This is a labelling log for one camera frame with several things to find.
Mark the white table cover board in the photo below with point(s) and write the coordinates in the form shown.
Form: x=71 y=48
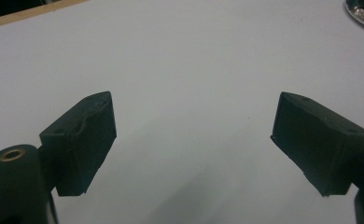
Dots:
x=183 y=62

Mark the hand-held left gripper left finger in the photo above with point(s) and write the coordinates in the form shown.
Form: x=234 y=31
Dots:
x=77 y=146

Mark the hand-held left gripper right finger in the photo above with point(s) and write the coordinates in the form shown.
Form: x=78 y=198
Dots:
x=317 y=143

